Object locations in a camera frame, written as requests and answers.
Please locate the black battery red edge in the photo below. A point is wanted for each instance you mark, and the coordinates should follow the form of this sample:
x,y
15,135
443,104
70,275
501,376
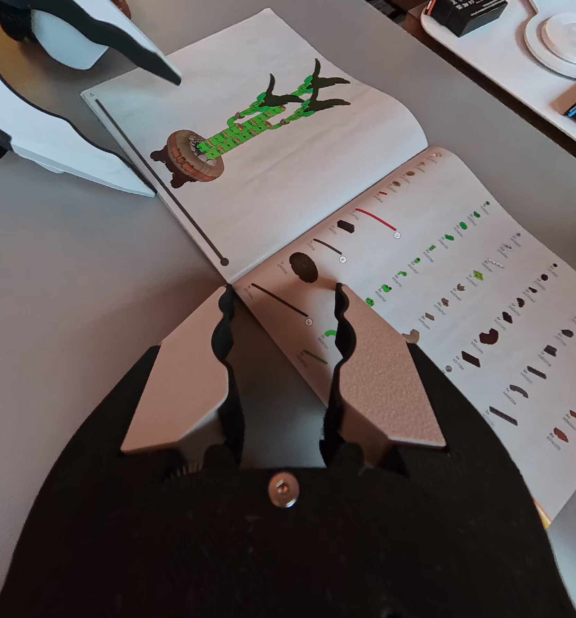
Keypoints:
x,y
466,17

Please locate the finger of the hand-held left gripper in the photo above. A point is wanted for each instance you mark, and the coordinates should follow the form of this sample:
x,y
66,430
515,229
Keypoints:
x,y
51,140
119,29

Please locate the white lego instruction booklet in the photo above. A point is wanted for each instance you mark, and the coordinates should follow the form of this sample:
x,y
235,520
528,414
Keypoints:
x,y
268,183

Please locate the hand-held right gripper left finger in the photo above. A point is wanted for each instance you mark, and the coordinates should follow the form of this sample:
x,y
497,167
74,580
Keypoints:
x,y
182,386

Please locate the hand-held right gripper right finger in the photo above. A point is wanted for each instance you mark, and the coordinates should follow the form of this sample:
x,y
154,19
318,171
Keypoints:
x,y
389,386

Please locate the white tray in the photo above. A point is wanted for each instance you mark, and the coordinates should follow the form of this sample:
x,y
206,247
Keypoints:
x,y
510,62

